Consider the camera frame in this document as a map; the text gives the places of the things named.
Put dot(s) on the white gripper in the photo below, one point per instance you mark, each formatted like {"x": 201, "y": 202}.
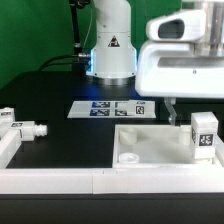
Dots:
{"x": 181, "y": 59}

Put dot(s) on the white square table top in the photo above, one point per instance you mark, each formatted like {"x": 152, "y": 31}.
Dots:
{"x": 149, "y": 146}

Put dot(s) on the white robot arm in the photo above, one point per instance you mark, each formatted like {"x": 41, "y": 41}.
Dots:
{"x": 114, "y": 60}

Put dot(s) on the white marker sheet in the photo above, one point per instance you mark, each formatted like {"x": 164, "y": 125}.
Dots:
{"x": 96, "y": 109}

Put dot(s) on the white U-shaped fence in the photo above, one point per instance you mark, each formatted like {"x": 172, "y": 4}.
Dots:
{"x": 198, "y": 179}

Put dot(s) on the black vertical pole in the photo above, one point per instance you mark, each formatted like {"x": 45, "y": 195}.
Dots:
{"x": 77, "y": 43}

